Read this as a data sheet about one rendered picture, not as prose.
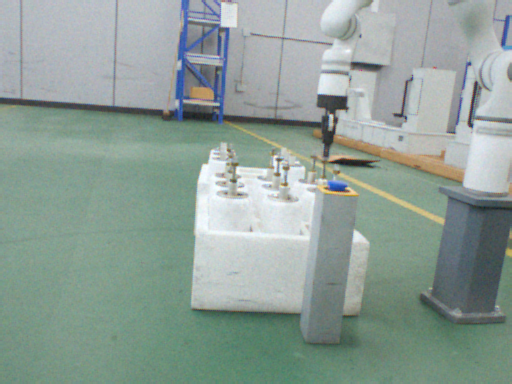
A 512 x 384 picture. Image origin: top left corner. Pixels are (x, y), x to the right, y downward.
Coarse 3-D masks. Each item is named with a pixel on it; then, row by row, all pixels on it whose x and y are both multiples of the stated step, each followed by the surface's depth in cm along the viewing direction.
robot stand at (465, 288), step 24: (456, 192) 114; (456, 216) 115; (480, 216) 110; (504, 216) 111; (456, 240) 115; (480, 240) 111; (504, 240) 113; (456, 264) 115; (480, 264) 112; (432, 288) 123; (456, 288) 115; (480, 288) 114; (456, 312) 114; (480, 312) 115
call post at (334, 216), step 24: (312, 216) 99; (336, 216) 93; (312, 240) 98; (336, 240) 94; (312, 264) 97; (336, 264) 95; (312, 288) 96; (336, 288) 96; (312, 312) 97; (336, 312) 97; (312, 336) 98; (336, 336) 98
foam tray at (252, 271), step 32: (256, 224) 115; (224, 256) 106; (256, 256) 107; (288, 256) 108; (352, 256) 109; (192, 288) 107; (224, 288) 108; (256, 288) 108; (288, 288) 109; (352, 288) 111
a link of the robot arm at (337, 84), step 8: (320, 80) 119; (328, 80) 117; (336, 80) 117; (344, 80) 117; (320, 88) 119; (328, 88) 117; (336, 88) 117; (344, 88) 118; (352, 88) 118; (360, 88) 116; (344, 96) 118; (352, 96) 119; (360, 96) 116
